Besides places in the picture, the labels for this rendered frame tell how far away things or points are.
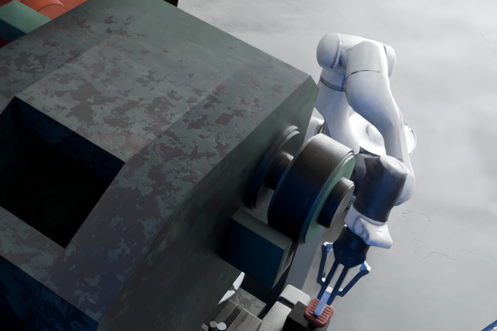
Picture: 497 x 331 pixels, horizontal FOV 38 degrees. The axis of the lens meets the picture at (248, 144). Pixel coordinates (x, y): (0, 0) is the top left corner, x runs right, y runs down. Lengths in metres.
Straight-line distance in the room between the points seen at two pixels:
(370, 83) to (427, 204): 1.58
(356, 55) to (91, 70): 0.89
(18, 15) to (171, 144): 0.40
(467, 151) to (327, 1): 1.35
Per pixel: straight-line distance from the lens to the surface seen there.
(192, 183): 0.97
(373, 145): 2.94
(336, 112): 2.10
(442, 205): 3.35
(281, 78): 1.18
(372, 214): 1.65
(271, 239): 1.18
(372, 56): 1.85
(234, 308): 1.83
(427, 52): 4.29
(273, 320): 1.91
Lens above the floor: 2.19
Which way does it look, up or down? 42 degrees down
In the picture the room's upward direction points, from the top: 13 degrees clockwise
